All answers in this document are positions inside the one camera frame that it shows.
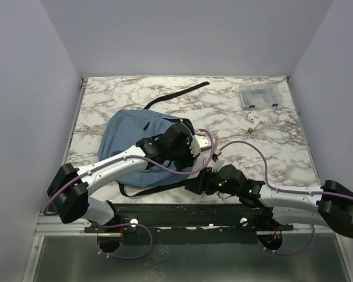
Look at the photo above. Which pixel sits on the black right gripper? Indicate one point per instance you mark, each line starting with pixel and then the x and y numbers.
pixel 203 183

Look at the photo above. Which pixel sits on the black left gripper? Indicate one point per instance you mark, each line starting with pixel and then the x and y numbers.
pixel 190 161

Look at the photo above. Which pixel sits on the blue fabric backpack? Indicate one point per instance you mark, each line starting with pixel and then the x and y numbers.
pixel 126 127

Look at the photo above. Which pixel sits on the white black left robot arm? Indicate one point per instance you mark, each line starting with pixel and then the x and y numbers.
pixel 70 192

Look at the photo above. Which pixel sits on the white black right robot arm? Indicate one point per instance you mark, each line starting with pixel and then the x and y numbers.
pixel 329 205

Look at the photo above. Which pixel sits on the white plastic pipe fitting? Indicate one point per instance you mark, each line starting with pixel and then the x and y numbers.
pixel 255 121

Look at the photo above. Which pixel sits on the clear plastic organizer box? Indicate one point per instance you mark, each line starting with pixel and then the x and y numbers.
pixel 261 96

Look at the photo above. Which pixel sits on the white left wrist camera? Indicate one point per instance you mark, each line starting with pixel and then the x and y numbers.
pixel 200 143

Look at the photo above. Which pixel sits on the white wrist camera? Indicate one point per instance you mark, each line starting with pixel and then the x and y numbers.
pixel 218 163
pixel 200 143

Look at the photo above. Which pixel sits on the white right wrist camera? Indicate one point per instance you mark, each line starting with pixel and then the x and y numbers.
pixel 218 163

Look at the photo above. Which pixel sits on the black metal base rail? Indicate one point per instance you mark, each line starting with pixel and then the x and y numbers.
pixel 143 235

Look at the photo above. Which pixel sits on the aluminium frame rail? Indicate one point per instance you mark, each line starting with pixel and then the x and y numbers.
pixel 106 224

